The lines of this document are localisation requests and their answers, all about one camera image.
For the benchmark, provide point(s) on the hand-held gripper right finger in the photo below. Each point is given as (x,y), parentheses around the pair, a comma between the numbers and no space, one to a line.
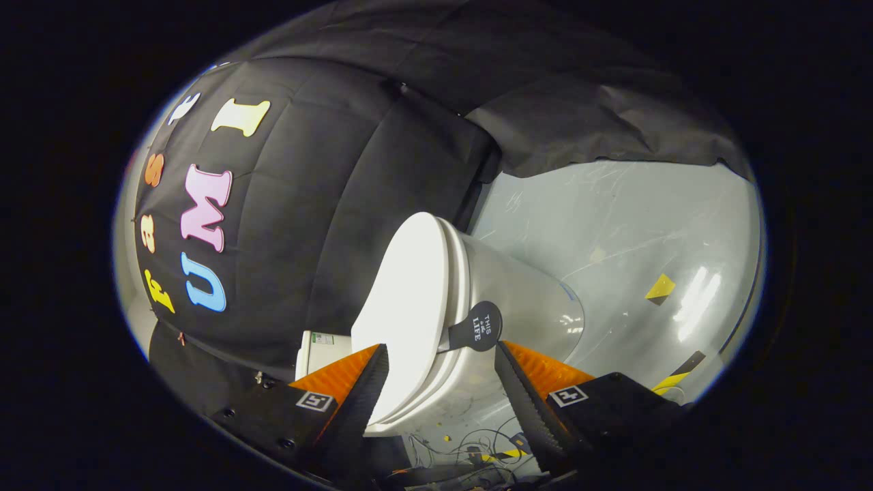
(528,416)

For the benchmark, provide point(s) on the yellow black floor tape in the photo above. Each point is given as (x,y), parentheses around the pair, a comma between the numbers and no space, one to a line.
(675,374)
(660,289)

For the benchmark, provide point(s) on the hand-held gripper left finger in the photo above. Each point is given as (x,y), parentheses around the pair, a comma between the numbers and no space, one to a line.
(361,409)

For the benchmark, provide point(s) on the black backdrop cloth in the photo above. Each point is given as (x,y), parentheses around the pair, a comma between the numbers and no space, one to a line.
(327,204)

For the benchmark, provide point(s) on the white box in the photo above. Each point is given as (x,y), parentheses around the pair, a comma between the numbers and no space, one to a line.
(320,351)

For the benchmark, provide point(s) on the white toilet bowl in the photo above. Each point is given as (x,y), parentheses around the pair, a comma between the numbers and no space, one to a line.
(532,307)

